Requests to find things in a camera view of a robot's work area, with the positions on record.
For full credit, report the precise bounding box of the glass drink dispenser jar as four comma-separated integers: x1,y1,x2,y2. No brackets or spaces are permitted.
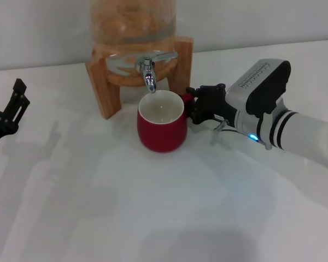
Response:
89,0,179,104

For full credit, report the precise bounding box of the silver black wrist camera box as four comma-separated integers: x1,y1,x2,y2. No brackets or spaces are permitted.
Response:
225,58,292,115

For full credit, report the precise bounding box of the grey cable connector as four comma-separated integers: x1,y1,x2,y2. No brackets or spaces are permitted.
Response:
213,119,249,136

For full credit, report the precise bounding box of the chrome faucet tap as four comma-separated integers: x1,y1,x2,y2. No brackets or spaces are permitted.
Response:
135,52,179,94

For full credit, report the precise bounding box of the red ceramic cup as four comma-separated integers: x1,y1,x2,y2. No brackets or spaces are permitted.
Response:
137,91,195,153

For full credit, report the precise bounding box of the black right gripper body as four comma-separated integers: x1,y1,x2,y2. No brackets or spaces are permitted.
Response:
198,95,236,128

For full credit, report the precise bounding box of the wooden dispenser stand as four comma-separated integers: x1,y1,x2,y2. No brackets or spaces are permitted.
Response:
84,35,194,120

